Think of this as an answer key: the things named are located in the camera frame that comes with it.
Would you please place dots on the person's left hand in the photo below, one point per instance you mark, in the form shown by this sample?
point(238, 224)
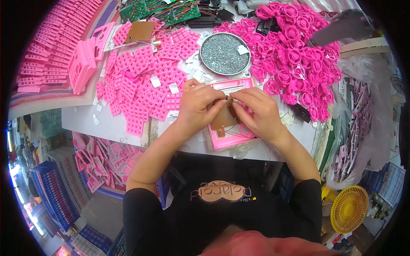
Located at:
point(192, 105)

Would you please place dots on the person's right hand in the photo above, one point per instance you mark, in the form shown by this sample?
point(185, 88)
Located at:
point(261, 116)

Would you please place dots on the small metal component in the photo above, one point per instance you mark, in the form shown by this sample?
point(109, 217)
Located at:
point(228, 97)

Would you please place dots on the brown circuit board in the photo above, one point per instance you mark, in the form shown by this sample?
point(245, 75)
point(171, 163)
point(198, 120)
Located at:
point(224, 116)
point(140, 31)

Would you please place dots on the black plastic part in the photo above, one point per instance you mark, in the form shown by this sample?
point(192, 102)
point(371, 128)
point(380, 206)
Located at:
point(264, 27)
point(300, 112)

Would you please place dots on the pile of pink keypad pieces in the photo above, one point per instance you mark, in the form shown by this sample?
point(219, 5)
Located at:
point(141, 76)

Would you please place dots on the round metal tray of screws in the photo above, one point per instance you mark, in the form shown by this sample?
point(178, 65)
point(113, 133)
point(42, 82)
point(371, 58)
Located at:
point(224, 54)

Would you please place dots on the pile of pink plastic wheels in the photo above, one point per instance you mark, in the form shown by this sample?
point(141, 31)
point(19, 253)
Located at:
point(288, 57)

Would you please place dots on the white paper scrap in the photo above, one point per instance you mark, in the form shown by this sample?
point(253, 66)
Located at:
point(242, 50)

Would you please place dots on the pile of green circuit boards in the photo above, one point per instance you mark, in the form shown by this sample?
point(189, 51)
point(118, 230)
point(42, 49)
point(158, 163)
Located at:
point(163, 11)

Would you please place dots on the person's body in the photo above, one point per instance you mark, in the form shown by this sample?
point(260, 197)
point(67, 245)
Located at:
point(221, 208)

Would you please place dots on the crate of pink frames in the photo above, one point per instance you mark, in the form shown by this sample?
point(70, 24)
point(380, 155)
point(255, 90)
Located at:
point(102, 160)

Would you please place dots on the pink housing panel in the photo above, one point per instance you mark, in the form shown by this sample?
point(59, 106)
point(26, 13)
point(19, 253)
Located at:
point(102, 40)

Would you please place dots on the stack of pink housings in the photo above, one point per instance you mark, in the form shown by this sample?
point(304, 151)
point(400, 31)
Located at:
point(81, 65)

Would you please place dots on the grey electric screwdriver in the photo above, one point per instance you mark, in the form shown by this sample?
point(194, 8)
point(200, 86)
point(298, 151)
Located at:
point(342, 27)

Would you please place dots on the yellow fan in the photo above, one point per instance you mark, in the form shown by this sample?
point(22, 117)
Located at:
point(349, 209)

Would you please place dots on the tray of pink parts rows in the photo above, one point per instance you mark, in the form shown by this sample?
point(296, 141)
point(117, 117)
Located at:
point(53, 48)

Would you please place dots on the stack of blue crates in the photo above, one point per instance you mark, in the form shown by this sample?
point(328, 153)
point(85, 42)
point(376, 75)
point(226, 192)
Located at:
point(54, 192)

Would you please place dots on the pink plastic frame housing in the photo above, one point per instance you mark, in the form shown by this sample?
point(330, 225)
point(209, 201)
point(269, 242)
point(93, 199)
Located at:
point(230, 139)

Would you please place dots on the plastic bag of frame parts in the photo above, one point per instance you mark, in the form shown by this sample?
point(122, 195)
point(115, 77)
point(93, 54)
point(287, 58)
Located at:
point(362, 121)

